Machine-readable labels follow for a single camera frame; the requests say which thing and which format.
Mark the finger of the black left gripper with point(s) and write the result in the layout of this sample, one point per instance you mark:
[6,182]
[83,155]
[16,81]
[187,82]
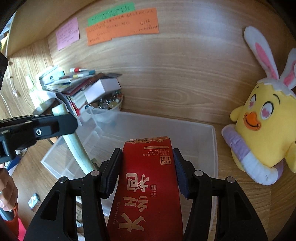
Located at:
[24,131]

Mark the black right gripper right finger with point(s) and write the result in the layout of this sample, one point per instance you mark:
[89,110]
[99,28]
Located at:
[236,217]

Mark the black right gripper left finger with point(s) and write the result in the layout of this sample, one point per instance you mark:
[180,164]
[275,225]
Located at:
[56,217]

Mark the red tea box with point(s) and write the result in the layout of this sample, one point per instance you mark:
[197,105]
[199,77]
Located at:
[146,204]

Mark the pale green tube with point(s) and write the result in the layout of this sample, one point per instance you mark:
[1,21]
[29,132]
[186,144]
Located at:
[74,144]

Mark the person left hand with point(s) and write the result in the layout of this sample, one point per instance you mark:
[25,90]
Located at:
[8,189]

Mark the stack of books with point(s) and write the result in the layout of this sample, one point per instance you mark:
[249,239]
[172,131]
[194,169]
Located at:
[67,89]

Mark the clear plastic storage bin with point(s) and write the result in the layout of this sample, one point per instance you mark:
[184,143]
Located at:
[102,131]

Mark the red white marker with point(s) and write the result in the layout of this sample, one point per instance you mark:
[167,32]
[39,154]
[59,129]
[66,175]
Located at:
[77,70]

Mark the yellow chick plush toy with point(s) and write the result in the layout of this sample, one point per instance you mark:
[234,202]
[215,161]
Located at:
[262,137]

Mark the white small cardboard box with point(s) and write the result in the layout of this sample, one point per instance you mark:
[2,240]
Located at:
[100,88]

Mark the bowl of beads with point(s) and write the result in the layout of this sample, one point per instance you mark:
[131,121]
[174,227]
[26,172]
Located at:
[109,101]

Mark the pink paper note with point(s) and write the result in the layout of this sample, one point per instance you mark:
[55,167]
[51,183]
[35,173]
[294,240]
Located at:
[68,34]

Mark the orange paper note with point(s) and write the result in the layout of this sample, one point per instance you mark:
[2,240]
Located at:
[140,22]

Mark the green paper note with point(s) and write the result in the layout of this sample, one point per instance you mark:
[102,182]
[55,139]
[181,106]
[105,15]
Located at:
[109,13]

